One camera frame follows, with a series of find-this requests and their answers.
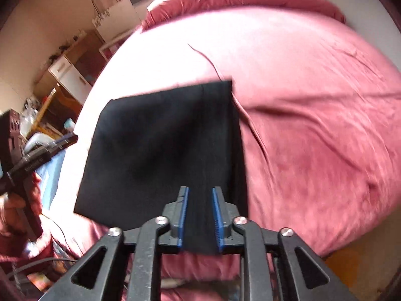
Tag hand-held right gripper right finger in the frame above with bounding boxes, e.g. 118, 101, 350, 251
212, 186, 361, 301

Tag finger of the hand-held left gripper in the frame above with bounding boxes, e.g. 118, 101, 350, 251
8, 133, 79, 177

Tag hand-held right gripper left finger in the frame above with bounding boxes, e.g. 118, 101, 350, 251
41, 186, 190, 301

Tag black pants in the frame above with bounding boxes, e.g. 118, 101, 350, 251
73, 80, 249, 254

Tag person's left forearm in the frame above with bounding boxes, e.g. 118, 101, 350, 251
0, 213, 55, 265

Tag person's left hand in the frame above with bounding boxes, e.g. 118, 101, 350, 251
0, 193, 24, 223

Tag clear plastic bag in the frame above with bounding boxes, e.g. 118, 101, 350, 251
19, 98, 42, 132

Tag wooden table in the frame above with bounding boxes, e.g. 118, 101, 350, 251
34, 83, 85, 138

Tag wooden cabinet with white doors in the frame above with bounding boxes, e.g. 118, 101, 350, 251
33, 30, 109, 105

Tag pink bed sheet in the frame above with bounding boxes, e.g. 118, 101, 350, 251
50, 6, 401, 289

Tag white shelf unit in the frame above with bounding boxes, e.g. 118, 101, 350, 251
92, 0, 143, 60

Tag black cable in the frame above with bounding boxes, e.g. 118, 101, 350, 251
6, 213, 79, 281

